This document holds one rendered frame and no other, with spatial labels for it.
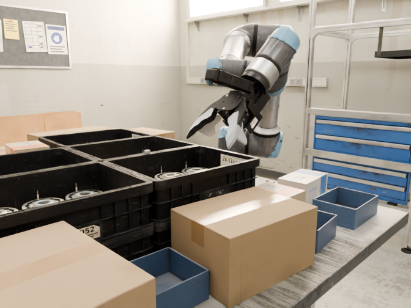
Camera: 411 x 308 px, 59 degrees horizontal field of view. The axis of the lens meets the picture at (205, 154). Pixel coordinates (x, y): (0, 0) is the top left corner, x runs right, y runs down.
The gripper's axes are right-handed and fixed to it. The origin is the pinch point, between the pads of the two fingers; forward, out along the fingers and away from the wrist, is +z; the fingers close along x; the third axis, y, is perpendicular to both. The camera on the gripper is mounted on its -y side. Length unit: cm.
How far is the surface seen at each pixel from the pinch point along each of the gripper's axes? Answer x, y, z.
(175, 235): 8.0, 15.6, 19.3
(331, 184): 94, 190, -87
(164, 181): 12.1, 6.3, 10.3
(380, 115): 62, 151, -129
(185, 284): -7.2, 12.3, 26.6
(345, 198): 9, 74, -29
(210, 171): 13.2, 17.1, -0.3
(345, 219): -3, 61, -17
